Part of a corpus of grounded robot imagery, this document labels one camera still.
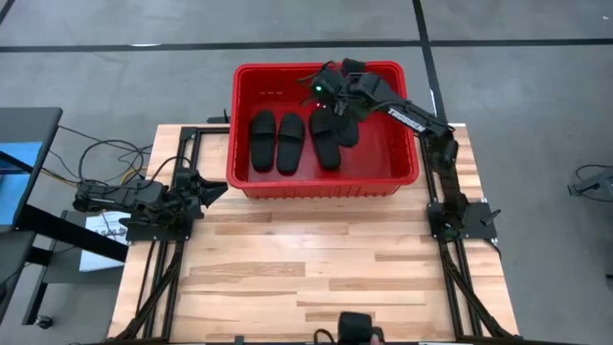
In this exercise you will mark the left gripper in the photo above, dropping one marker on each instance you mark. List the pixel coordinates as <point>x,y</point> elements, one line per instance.
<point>189,203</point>

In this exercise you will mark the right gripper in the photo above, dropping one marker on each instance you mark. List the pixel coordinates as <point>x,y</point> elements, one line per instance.
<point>366,93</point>

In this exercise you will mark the black rubber slide sandal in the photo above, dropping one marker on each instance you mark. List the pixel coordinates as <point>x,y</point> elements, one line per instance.
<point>289,153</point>
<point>328,153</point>
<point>262,148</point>
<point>349,136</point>

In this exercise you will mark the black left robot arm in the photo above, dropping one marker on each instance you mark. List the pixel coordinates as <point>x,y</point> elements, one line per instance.
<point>120,196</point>

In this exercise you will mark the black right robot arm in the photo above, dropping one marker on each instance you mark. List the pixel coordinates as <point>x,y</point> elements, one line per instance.
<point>416,120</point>

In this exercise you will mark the red plastic bin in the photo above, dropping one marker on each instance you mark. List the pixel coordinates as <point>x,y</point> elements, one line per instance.
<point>383,158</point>

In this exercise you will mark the white paper sheet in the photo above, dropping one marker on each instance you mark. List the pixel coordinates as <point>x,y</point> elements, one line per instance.
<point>96,261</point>

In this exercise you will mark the blue screen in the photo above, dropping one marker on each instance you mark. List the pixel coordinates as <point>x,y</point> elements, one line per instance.
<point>19,191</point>

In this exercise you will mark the black desk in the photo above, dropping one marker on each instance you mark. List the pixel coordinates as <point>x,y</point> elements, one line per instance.
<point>29,124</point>

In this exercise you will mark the black box device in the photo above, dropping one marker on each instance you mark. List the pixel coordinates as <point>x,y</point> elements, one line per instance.
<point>354,327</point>

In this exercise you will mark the black caster wheel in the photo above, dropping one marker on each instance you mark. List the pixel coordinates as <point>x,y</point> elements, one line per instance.
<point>44,322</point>

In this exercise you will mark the person's hand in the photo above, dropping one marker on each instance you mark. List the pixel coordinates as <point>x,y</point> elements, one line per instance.
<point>375,340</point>

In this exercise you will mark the grey floor device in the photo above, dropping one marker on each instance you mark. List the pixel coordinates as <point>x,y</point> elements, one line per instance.
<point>596,184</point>

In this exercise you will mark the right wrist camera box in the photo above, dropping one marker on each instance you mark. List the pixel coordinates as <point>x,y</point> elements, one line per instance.
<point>322,82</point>

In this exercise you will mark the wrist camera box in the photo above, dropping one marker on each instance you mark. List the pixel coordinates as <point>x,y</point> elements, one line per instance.
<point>322,82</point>
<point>184,178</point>

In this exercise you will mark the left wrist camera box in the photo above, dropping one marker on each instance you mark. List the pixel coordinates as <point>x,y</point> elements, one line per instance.
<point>184,178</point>

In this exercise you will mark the black aluminium rig frame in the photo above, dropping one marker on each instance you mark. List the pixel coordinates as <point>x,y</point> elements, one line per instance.
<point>188,133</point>

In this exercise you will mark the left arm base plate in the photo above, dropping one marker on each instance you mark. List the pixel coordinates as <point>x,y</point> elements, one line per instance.
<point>158,235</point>

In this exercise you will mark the small black mount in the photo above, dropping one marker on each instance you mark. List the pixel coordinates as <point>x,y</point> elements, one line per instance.
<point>219,118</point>

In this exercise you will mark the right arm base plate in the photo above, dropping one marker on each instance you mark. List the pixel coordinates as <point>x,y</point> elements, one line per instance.
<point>479,225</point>

